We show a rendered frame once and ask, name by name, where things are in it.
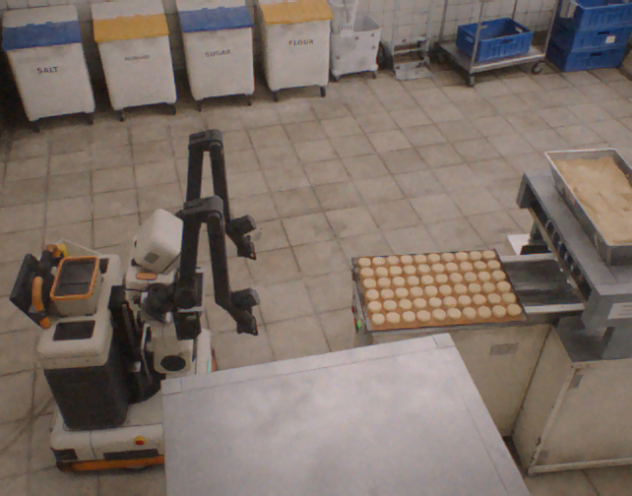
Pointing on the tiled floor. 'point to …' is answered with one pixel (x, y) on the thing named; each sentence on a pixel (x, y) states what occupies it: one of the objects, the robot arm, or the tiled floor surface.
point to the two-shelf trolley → (493, 59)
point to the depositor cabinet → (579, 395)
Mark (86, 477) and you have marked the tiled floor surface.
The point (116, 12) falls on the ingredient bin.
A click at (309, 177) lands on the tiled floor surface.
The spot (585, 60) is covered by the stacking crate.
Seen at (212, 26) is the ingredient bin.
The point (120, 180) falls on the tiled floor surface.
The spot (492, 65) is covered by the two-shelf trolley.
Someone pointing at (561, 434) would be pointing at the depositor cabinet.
